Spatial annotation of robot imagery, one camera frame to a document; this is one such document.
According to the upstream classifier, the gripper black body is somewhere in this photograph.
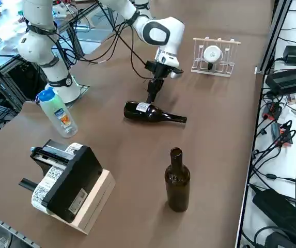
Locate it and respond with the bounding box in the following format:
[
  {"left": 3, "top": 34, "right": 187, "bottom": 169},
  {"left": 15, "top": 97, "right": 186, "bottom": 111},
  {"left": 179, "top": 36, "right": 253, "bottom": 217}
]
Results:
[{"left": 144, "top": 59, "right": 184, "bottom": 80}]

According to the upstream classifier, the black sloped-shoulder wine bottle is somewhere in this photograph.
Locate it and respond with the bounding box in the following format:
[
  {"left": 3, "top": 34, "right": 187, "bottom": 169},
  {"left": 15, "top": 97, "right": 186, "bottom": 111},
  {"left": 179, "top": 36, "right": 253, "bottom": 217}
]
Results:
[{"left": 123, "top": 101, "right": 188, "bottom": 123}]

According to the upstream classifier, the clear plastic bottle blue cap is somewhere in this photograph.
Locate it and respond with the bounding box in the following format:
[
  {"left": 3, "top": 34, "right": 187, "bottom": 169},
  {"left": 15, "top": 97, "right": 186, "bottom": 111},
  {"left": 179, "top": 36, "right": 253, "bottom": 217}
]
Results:
[{"left": 35, "top": 87, "right": 78, "bottom": 138}]

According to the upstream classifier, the brown high-shoulder wine bottle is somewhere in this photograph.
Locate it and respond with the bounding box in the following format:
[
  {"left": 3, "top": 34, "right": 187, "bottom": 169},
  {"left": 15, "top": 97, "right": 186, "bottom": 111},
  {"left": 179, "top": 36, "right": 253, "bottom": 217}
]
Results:
[{"left": 164, "top": 147, "right": 191, "bottom": 212}]

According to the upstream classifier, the black label dispenser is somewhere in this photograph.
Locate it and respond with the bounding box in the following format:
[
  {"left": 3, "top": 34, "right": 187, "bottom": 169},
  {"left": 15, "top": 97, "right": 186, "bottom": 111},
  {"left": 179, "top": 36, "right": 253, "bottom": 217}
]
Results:
[{"left": 18, "top": 139, "right": 103, "bottom": 224}]

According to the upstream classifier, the white printed label roll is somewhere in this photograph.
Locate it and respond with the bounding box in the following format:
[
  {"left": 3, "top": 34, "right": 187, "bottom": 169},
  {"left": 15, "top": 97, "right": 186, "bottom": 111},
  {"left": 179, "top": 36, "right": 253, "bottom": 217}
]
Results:
[{"left": 30, "top": 141, "right": 86, "bottom": 215}]

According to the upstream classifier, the white ceramic cup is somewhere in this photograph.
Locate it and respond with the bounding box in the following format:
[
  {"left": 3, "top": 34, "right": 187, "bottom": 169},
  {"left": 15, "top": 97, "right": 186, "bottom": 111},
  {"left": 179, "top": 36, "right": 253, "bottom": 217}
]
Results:
[{"left": 203, "top": 45, "right": 224, "bottom": 71}]

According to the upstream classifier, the clear cup rack wooden rod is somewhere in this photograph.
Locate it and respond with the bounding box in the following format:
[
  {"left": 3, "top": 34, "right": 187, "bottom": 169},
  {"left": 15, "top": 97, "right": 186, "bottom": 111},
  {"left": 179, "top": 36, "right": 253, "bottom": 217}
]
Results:
[{"left": 191, "top": 37, "right": 241, "bottom": 78}]

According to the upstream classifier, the orange black connector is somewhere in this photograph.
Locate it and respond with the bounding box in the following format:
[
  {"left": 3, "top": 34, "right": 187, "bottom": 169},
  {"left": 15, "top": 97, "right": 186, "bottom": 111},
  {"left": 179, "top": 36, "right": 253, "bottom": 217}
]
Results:
[{"left": 262, "top": 102, "right": 283, "bottom": 121}]

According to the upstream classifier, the aluminium upright profile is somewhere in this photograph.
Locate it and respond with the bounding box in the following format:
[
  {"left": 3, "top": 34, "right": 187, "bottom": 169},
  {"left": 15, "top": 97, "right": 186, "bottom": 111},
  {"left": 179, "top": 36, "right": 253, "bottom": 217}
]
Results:
[{"left": 255, "top": 0, "right": 293, "bottom": 75}]

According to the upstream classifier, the light wooden base block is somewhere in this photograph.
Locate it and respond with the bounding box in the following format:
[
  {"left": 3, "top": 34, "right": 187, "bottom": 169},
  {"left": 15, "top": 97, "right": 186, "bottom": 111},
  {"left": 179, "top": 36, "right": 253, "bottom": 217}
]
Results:
[{"left": 46, "top": 169, "right": 117, "bottom": 235}]

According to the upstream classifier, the orange black small device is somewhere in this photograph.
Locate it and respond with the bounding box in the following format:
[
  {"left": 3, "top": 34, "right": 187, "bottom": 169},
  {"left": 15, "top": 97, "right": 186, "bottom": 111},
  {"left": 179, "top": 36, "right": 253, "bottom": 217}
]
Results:
[{"left": 271, "top": 120, "right": 296, "bottom": 147}]

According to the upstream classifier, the large black power adapter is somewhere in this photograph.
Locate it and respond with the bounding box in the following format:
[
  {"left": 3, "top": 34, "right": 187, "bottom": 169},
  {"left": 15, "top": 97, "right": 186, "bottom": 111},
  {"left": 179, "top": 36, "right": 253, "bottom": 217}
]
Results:
[{"left": 252, "top": 188, "right": 296, "bottom": 248}]

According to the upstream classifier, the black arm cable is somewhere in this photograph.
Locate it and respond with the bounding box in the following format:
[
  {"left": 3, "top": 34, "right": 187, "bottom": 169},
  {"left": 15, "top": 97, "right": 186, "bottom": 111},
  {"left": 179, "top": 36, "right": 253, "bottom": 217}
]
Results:
[{"left": 25, "top": 0, "right": 156, "bottom": 81}]

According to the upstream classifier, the table edge rail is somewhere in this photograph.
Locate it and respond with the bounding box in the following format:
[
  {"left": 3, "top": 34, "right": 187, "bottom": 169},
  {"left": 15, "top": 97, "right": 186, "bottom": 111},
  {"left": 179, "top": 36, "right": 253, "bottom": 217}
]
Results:
[{"left": 235, "top": 73, "right": 266, "bottom": 248}]

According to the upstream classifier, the black cable with ferrite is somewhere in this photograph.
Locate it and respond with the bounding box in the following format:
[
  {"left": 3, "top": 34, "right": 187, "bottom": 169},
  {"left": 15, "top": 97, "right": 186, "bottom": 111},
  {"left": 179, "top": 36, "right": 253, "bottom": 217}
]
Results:
[{"left": 250, "top": 170, "right": 296, "bottom": 183}]

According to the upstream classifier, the black metal shelf frame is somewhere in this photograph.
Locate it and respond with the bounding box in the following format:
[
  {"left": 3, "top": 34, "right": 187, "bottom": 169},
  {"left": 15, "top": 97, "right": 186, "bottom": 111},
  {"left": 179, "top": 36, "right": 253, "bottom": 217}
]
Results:
[{"left": 0, "top": 55, "right": 48, "bottom": 117}]

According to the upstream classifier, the perforated aluminium rail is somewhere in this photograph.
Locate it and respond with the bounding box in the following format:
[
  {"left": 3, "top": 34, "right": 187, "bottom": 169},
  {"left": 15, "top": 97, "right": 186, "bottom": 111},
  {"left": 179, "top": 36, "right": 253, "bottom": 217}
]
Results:
[{"left": 0, "top": 208, "right": 39, "bottom": 248}]

